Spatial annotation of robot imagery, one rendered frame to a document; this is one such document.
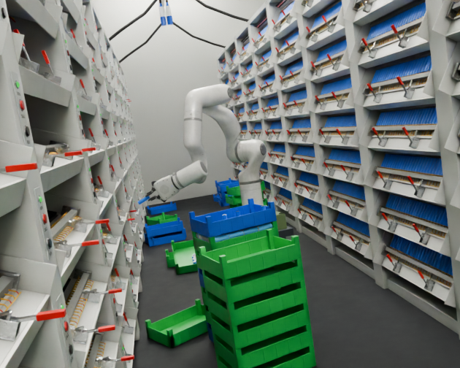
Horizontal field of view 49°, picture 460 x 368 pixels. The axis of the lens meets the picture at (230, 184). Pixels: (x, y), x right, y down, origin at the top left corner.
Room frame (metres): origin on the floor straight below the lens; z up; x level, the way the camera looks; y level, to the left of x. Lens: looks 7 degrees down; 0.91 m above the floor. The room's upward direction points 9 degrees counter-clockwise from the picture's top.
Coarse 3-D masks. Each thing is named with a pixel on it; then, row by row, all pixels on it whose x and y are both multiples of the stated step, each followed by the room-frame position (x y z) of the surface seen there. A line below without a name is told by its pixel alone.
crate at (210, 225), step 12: (252, 204) 2.19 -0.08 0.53; (192, 216) 2.07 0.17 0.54; (204, 216) 2.11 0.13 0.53; (216, 216) 2.13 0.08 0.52; (228, 216) 2.15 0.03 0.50; (240, 216) 1.96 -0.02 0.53; (252, 216) 1.98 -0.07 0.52; (264, 216) 2.01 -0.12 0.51; (192, 228) 2.07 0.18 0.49; (204, 228) 1.94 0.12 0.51; (216, 228) 1.92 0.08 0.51; (228, 228) 1.94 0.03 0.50; (240, 228) 1.96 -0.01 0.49
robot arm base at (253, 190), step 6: (240, 186) 2.81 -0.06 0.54; (246, 186) 2.78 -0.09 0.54; (252, 186) 2.78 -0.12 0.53; (258, 186) 2.80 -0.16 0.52; (240, 192) 2.82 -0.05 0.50; (246, 192) 2.78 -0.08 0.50; (252, 192) 2.78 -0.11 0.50; (258, 192) 2.79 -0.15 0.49; (246, 198) 2.78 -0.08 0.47; (258, 198) 2.79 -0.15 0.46
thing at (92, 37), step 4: (84, 8) 2.29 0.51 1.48; (84, 12) 2.29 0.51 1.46; (84, 20) 2.33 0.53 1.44; (88, 28) 2.49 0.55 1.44; (88, 32) 2.52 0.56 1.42; (92, 32) 2.72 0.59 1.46; (88, 36) 2.54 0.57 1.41; (92, 36) 2.65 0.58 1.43; (96, 36) 2.88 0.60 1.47; (88, 40) 2.59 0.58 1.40; (92, 40) 2.68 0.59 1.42; (96, 40) 2.88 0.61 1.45; (92, 44) 2.71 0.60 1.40; (96, 44) 2.87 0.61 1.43
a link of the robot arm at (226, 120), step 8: (208, 112) 2.69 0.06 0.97; (216, 112) 2.69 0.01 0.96; (224, 112) 2.69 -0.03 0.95; (232, 112) 2.72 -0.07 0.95; (216, 120) 2.70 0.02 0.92; (224, 120) 2.68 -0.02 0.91; (232, 120) 2.70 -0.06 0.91; (224, 128) 2.71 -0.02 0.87; (232, 128) 2.71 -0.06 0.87; (232, 136) 2.74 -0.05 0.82; (232, 144) 2.79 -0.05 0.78; (232, 152) 2.81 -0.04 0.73; (232, 160) 2.84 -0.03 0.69
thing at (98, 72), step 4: (92, 52) 2.29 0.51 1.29; (92, 56) 2.29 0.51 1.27; (92, 64) 2.33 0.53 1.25; (92, 68) 2.36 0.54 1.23; (96, 68) 2.71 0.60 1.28; (100, 68) 2.88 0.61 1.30; (104, 68) 2.88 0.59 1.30; (96, 72) 2.54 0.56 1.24; (100, 72) 2.88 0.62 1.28; (104, 72) 2.88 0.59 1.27; (96, 76) 2.57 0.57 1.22; (100, 76) 2.72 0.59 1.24; (96, 80) 2.64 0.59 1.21; (100, 80) 2.76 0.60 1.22; (100, 84) 2.84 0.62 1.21
